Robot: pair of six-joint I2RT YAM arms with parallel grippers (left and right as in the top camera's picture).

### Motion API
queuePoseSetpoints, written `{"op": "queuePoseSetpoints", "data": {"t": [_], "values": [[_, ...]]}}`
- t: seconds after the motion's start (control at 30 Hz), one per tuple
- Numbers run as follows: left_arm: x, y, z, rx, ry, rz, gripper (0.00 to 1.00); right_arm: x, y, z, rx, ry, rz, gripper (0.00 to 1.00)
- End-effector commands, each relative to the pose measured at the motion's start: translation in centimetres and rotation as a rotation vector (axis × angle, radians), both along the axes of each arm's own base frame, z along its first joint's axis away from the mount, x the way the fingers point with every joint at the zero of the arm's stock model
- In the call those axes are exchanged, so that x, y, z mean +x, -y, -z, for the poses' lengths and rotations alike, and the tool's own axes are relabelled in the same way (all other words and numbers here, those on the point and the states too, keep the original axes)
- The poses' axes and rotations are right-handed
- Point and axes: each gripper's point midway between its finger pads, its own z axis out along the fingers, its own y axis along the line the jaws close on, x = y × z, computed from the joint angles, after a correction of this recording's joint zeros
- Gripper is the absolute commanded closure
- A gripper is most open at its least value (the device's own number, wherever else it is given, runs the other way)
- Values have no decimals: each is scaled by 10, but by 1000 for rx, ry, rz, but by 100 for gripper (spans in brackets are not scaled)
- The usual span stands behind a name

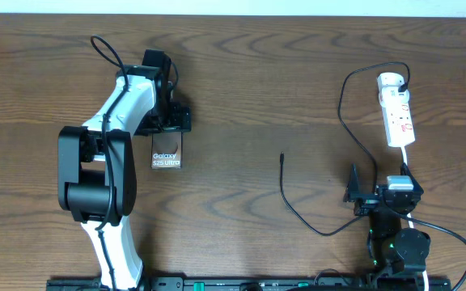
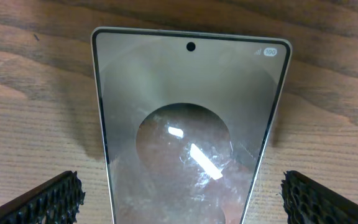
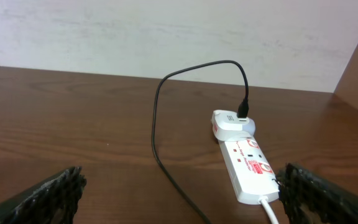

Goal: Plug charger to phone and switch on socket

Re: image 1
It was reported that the white power strip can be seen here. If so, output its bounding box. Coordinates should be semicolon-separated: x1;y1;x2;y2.
379;86;415;148

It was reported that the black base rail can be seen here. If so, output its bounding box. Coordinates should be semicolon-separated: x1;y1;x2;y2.
45;274;451;291

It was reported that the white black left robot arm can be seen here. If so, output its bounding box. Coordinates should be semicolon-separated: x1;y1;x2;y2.
57;64;191;290

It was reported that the white usb charger adapter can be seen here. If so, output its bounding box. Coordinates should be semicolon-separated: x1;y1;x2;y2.
377;72;410;107

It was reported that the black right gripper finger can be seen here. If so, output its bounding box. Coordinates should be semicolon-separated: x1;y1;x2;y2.
400;162;422;192
343;164;361;202

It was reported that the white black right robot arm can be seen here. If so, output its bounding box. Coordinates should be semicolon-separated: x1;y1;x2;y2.
343;164;430;276

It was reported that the galaxy smartphone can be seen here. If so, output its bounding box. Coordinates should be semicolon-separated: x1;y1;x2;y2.
151;132;183;169

